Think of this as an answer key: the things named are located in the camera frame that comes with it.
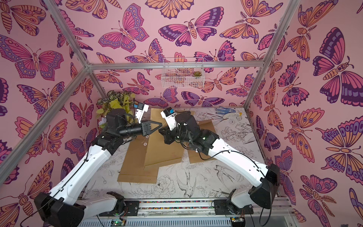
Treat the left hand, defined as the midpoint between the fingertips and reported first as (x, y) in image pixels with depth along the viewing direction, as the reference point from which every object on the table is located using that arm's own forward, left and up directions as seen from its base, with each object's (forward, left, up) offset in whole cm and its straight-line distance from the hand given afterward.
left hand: (162, 124), depth 66 cm
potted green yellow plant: (+28, +36, -10) cm, 47 cm away
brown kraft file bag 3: (0, -17, -33) cm, 37 cm away
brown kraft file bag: (-9, +2, -10) cm, 14 cm away
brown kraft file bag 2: (-9, +22, -34) cm, 42 cm away
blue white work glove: (+37, -45, -31) cm, 66 cm away
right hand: (-1, +1, -1) cm, 2 cm away
